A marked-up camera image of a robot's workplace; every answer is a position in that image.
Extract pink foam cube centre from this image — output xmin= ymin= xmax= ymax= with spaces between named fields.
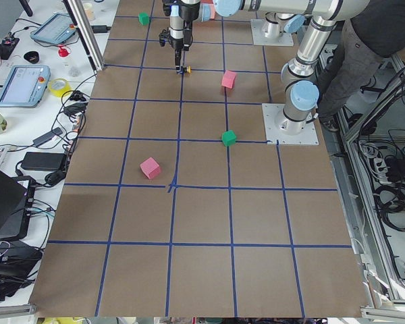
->
xmin=221 ymin=70 xmax=237 ymax=89

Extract yellow black push button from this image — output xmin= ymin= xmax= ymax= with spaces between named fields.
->
xmin=176 ymin=65 xmax=192 ymax=75

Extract aluminium frame post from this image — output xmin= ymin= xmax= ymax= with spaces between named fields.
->
xmin=62 ymin=0 xmax=105 ymax=72

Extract green foam cube near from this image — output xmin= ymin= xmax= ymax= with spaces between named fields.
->
xmin=221 ymin=130 xmax=237 ymax=147

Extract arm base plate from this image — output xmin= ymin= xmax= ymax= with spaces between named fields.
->
xmin=250 ymin=19 xmax=294 ymax=47
xmin=262 ymin=103 xmax=319 ymax=146

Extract blue teach pendant far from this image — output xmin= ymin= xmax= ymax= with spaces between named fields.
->
xmin=30 ymin=13 xmax=76 ymax=45

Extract black cable bundle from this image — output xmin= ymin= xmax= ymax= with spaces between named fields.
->
xmin=373 ymin=182 xmax=405 ymax=234

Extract green foam cube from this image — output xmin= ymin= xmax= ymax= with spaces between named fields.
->
xmin=138 ymin=12 xmax=150 ymax=26
xmin=221 ymin=130 xmax=237 ymax=147

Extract yellow tape roll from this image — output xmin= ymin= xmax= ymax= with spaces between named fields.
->
xmin=47 ymin=78 xmax=72 ymax=97

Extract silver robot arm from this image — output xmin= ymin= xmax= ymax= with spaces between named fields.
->
xmin=159 ymin=0 xmax=368 ymax=136

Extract black laptop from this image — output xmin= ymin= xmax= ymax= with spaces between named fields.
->
xmin=0 ymin=170 xmax=34 ymax=242

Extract person in dark clothes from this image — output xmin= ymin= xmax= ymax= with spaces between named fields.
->
xmin=317 ymin=0 xmax=405 ymax=132

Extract red small object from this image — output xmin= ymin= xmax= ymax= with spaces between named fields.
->
xmin=58 ymin=46 xmax=70 ymax=57

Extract green foam cube far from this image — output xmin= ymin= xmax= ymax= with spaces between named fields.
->
xmin=138 ymin=12 xmax=150 ymax=26

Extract black power adapter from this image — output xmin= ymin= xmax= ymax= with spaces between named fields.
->
xmin=32 ymin=127 xmax=63 ymax=147

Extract black power brick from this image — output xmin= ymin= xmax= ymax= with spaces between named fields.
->
xmin=21 ymin=152 xmax=66 ymax=171

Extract blue teach pendant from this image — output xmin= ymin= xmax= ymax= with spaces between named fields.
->
xmin=0 ymin=65 xmax=51 ymax=108
xmin=30 ymin=13 xmax=76 ymax=45

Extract pink foam cube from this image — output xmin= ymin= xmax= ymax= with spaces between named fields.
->
xmin=221 ymin=70 xmax=237 ymax=89
xmin=140 ymin=157 xmax=161 ymax=180

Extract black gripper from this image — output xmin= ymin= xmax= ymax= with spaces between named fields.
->
xmin=159 ymin=22 xmax=192 ymax=72

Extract black small bowl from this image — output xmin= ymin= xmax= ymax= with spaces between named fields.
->
xmin=23 ymin=51 xmax=40 ymax=64

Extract blue teach pendant near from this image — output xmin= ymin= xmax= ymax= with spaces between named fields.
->
xmin=0 ymin=65 xmax=51 ymax=108

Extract pink foam cube left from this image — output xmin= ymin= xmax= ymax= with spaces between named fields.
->
xmin=140 ymin=157 xmax=161 ymax=180

